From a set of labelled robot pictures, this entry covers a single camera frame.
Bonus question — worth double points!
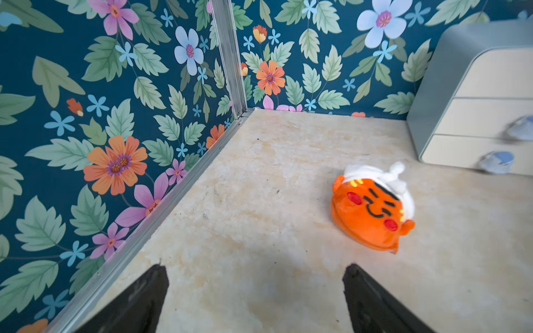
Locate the light blue white mini drawers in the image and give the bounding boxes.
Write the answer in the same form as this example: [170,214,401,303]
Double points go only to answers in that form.
[407,19,532,176]

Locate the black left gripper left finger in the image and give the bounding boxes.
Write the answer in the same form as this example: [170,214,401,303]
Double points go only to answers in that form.
[76,264,169,333]

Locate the orange tiger toy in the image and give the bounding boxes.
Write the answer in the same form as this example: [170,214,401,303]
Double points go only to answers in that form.
[330,162,416,254]

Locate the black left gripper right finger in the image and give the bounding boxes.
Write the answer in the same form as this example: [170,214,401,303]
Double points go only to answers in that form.
[343,264,433,332]

